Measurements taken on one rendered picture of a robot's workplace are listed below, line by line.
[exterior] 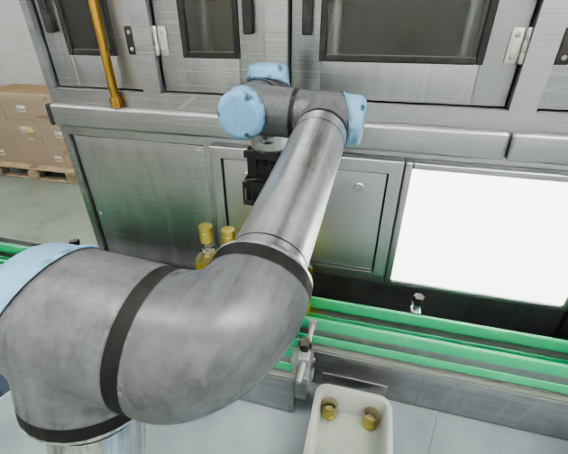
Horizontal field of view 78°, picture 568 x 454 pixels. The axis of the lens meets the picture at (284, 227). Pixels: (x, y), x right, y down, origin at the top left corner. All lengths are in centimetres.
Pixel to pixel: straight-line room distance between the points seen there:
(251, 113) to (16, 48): 528
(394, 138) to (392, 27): 21
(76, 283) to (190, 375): 11
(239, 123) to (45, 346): 38
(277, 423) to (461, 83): 86
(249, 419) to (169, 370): 73
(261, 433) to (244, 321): 71
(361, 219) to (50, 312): 72
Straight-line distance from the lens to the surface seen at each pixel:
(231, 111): 55
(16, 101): 482
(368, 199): 86
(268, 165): 71
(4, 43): 585
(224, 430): 97
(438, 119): 83
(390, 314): 93
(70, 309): 29
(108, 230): 129
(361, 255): 94
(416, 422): 102
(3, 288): 33
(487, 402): 102
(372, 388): 99
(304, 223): 33
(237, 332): 25
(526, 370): 98
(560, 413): 106
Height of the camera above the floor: 158
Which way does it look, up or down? 31 degrees down
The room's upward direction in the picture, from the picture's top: straight up
